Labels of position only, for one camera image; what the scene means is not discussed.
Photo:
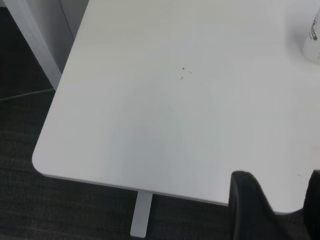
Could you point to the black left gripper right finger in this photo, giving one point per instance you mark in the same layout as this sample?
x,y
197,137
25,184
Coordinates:
x,y
313,207

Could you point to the white paper coffee cup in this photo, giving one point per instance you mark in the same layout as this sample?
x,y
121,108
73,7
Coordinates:
x,y
312,47

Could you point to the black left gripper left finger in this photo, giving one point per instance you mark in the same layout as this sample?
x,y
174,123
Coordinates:
x,y
250,212

